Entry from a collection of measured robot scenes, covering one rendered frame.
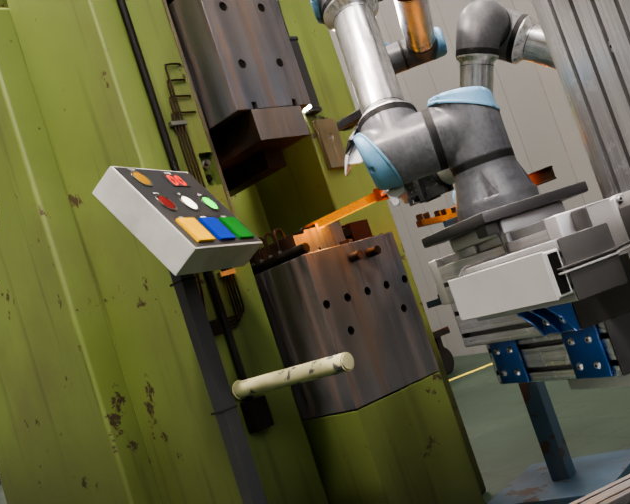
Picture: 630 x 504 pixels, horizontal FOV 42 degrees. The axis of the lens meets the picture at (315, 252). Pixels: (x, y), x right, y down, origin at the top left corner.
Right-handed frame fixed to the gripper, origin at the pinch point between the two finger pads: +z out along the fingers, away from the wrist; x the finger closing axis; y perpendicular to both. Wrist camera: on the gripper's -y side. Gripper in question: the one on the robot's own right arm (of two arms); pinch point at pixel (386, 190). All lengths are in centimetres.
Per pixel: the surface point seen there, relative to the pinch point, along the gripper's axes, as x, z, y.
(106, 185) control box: -74, 13, -16
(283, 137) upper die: -3.4, 27.4, -26.8
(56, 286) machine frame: -54, 90, -9
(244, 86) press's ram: -12, 27, -43
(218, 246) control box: -58, 3, 4
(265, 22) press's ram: 5, 27, -63
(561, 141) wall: 331, 123, -32
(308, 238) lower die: -6.9, 27.7, 4.0
